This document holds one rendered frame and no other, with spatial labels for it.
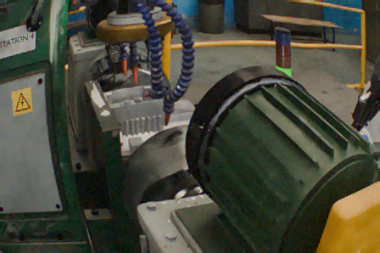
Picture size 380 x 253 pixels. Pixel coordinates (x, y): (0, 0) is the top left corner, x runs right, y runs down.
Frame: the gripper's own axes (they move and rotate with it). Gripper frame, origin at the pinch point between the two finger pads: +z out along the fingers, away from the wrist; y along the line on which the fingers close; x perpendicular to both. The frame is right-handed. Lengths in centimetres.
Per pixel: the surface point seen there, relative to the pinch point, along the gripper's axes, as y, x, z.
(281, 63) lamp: -11, -47, 34
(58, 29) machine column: 65, -24, -15
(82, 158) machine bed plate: 54, -41, 65
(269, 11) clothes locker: -266, -379, 324
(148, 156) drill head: 48.7, -3.8, 1.6
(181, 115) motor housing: 34.7, -20.8, 17.2
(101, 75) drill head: 49, -44, 28
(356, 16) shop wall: -539, -429, 350
